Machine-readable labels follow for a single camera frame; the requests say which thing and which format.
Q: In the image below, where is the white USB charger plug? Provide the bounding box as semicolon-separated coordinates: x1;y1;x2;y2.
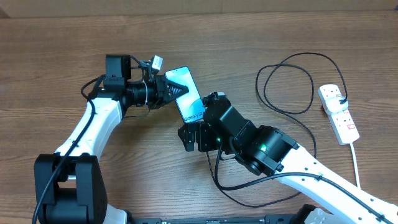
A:
324;96;348;114

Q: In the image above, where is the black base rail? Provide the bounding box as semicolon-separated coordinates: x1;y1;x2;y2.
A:
127;214;305;224

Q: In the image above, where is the Samsung Galaxy smartphone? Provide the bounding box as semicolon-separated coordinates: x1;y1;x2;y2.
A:
165;67;205;123

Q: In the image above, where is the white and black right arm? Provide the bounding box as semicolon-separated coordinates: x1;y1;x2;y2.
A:
176;92;397;223

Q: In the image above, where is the white power extension strip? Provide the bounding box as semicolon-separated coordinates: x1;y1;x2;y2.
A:
317;84;359;145

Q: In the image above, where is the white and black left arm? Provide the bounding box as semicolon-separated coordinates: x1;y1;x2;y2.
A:
32;54;189;223

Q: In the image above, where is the white extension strip cord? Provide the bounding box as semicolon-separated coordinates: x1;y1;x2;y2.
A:
349;142;362;190

